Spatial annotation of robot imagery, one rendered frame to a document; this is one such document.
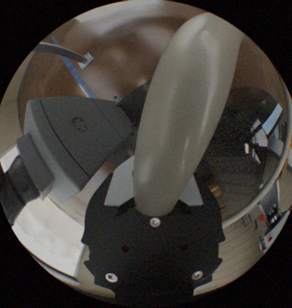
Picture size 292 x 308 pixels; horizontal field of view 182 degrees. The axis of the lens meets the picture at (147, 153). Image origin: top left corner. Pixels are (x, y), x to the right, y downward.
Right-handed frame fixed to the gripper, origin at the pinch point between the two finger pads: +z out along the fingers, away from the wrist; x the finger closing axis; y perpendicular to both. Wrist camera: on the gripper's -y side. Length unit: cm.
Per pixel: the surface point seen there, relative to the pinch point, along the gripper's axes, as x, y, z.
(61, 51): -80, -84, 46
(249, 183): 54, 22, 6
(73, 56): -80, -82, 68
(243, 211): 32.7, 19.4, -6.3
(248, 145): 36.8, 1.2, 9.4
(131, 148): -22, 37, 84
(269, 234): 66, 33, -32
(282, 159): 44.5, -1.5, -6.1
